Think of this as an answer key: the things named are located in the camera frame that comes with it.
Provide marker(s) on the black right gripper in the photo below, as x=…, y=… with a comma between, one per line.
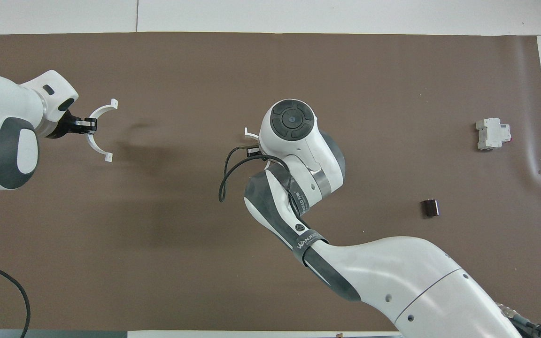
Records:
x=252, y=151

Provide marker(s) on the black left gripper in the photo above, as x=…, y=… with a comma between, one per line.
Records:
x=64, y=126

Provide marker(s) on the brown table mat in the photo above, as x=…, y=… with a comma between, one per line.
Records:
x=270, y=70

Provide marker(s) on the dark brown small cylinder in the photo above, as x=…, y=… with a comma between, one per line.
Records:
x=430, y=208

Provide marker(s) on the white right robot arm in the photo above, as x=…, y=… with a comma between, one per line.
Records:
x=392, y=277

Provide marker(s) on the grey circuit breaker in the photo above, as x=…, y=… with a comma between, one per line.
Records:
x=491, y=134

